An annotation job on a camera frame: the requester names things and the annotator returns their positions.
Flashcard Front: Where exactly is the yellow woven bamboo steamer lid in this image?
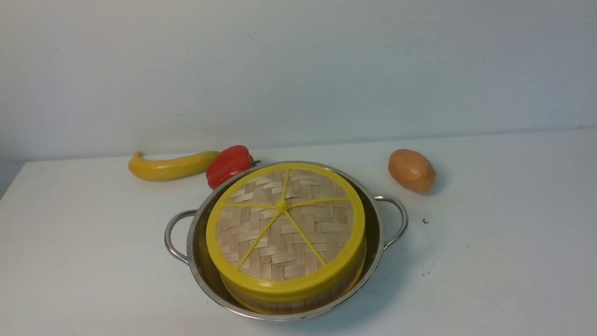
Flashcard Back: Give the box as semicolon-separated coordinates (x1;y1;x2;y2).
206;162;366;301

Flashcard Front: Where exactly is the yellow-rimmed bamboo steamer basket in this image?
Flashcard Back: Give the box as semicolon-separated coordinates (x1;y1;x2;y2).
221;242;367;315

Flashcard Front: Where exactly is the stainless steel pot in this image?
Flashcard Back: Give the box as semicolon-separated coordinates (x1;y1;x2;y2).
164;161;409;322

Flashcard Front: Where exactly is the red bell pepper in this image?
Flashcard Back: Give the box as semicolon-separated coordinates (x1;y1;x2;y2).
205;145;260;190

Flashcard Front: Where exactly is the yellow banana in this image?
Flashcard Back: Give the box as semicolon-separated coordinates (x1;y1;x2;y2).
128;151;220;182

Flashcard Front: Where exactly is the brown potato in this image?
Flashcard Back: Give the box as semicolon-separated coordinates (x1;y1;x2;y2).
388;149;437;194

